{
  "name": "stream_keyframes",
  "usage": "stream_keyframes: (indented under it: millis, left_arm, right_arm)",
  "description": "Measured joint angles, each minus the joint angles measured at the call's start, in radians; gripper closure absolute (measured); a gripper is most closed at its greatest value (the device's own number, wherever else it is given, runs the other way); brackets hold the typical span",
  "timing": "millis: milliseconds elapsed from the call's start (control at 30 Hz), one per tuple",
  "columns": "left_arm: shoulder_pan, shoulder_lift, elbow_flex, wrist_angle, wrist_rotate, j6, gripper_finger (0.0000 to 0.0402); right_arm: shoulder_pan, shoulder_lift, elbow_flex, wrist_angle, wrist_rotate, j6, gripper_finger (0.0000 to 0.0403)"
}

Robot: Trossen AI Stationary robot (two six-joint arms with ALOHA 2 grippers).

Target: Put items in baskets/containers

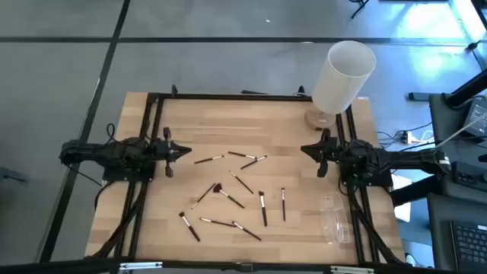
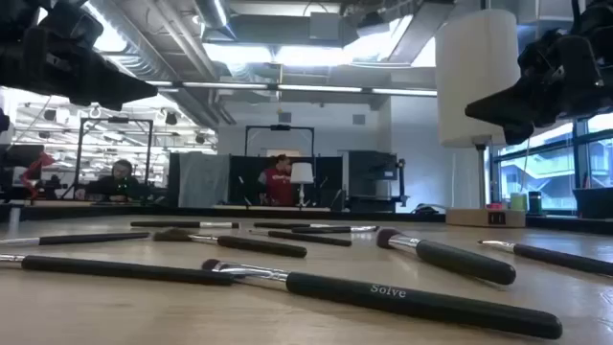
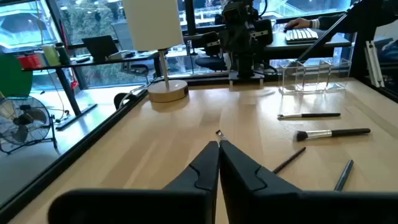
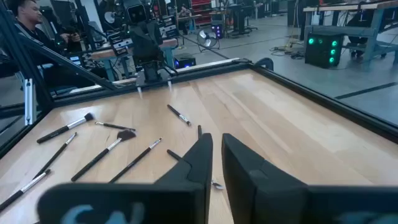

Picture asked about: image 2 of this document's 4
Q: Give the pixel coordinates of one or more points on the dark cup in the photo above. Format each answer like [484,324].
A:
[535,202]

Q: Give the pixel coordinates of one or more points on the grey cloth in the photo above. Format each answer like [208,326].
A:
[203,179]

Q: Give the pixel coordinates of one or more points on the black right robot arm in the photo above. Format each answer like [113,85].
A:
[596,19]

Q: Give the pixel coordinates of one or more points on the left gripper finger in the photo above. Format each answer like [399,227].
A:
[120,84]
[112,103]

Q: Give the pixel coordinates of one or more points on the long ceiling light strip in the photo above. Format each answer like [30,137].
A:
[316,88]

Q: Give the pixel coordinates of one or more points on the thin black liner brush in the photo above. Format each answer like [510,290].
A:
[311,238]

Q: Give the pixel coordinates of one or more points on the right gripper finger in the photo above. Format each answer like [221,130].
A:
[507,108]
[519,133]

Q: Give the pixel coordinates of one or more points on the small pink item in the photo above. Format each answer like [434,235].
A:
[493,206]

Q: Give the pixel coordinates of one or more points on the black monitor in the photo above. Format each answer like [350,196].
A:
[19,155]

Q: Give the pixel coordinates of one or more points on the black cabinet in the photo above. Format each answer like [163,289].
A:
[371,167]

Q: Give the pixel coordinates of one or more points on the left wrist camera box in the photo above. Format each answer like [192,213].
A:
[76,24]

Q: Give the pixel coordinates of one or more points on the black brush with Solve print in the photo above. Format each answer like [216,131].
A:
[407,299]

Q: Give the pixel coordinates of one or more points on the person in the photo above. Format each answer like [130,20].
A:
[117,184]
[279,187]

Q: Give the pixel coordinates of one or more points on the silver ventilation duct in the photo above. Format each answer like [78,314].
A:
[158,43]

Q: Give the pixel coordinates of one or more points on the fluffy brown head makeup brush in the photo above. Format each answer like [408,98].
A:
[258,245]

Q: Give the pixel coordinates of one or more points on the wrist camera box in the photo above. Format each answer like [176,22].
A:
[76,24]
[541,50]

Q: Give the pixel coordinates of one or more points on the black rig frame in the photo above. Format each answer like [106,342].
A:
[117,120]
[280,127]

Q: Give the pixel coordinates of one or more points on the pale upright post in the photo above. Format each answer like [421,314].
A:
[14,220]

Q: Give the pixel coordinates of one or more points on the black aluminium table frame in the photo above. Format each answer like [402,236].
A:
[287,212]

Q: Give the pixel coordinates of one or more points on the small white background lamp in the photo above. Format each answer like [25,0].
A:
[301,173]

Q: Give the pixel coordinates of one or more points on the black partition panel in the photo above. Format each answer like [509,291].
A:
[244,177]

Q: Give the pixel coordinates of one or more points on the angled head makeup brush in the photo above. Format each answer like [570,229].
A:
[560,259]

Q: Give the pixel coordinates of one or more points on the white shade table lamp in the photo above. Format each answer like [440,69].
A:
[474,72]

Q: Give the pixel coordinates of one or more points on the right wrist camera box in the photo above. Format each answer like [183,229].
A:
[541,50]

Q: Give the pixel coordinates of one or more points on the green cup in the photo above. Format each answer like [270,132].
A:
[518,201]

